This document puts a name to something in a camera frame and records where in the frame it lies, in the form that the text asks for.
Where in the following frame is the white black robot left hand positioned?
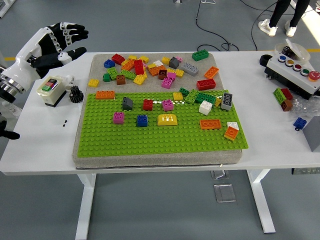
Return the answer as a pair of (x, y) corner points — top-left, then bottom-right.
(1, 21), (90, 86)

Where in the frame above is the pink square brick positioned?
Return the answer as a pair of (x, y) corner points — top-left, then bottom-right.
(161, 99), (174, 112)
(161, 76), (174, 90)
(112, 111), (125, 125)

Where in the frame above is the dark grey sloped brick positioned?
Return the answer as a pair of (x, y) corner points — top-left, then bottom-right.
(168, 56), (181, 69)
(122, 96), (134, 111)

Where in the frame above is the blue square brick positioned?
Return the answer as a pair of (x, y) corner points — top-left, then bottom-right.
(136, 114), (149, 128)

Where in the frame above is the orange two-by-four brick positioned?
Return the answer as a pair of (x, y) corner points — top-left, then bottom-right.
(95, 89), (116, 100)

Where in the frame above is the light green two-by-four brick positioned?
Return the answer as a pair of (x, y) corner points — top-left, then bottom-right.
(119, 69), (138, 81)

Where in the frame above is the red long brick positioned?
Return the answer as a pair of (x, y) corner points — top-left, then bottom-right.
(133, 59), (146, 76)

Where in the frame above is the red square brick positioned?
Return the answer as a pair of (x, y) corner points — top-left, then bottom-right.
(142, 98), (154, 112)

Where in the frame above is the yellow domed brick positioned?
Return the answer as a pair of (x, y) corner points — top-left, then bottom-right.
(156, 113), (179, 127)

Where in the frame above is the grey two-by-four brick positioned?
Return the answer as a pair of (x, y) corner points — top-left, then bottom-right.
(220, 92), (234, 111)
(180, 62), (200, 77)

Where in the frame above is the light green long brick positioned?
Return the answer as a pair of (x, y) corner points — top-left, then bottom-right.
(184, 89), (201, 105)

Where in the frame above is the green studded baseplate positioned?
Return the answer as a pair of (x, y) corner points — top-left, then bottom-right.
(76, 89), (250, 159)

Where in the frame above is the dark green two-by-four brick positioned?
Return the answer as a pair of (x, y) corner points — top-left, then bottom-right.
(191, 49), (210, 62)

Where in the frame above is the red two-by-four brick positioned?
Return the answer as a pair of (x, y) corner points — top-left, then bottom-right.
(196, 78), (217, 91)

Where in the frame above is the dark green long brick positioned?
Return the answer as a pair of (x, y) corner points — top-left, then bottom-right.
(194, 91), (217, 105)

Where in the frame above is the white square brick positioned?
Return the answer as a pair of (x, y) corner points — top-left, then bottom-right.
(198, 100), (214, 116)

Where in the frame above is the orange flat long brick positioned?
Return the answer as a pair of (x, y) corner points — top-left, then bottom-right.
(199, 118), (223, 131)

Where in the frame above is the orange and yellow brick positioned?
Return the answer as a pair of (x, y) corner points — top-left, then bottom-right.
(223, 126), (239, 141)

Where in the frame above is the blue brick with keyring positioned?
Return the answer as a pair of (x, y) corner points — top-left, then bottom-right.
(292, 116), (308, 131)

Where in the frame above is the small white part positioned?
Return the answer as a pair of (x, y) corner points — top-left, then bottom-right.
(64, 74), (76, 88)

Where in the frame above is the black gear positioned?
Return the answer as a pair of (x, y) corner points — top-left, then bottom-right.
(68, 85), (84, 104)

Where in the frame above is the grey-brown mat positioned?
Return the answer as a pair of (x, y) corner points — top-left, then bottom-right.
(71, 52), (244, 169)

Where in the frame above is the white table leg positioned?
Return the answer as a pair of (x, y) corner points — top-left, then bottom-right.
(246, 169), (276, 235)
(74, 172), (98, 240)

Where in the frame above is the clear floor plate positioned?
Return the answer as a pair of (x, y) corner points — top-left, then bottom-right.
(213, 184), (237, 203)
(210, 169), (230, 180)

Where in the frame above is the person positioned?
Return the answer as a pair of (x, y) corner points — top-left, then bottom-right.
(258, 0), (311, 38)

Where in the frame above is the white push-button control box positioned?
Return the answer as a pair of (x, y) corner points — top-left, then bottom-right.
(264, 53), (320, 101)

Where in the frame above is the round clear lidded container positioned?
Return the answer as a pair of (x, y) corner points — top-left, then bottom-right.
(274, 38), (312, 63)

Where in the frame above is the clear plastic bag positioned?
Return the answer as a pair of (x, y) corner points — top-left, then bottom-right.
(289, 96), (320, 118)

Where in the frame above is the grey box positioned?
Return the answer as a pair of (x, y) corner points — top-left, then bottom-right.
(301, 115), (320, 153)

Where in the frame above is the table height control panel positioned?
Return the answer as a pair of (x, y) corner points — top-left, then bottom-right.
(291, 167), (320, 175)

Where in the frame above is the cream switch box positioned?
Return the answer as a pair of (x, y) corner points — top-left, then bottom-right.
(36, 75), (68, 108)

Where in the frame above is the white frame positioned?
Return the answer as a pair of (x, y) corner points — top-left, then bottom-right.
(0, 0), (13, 18)

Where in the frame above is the black floor cable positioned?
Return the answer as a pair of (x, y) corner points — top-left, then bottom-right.
(250, 0), (278, 52)
(194, 0), (240, 53)

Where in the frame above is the black ring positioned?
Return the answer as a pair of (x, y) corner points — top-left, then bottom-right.
(259, 53), (273, 68)

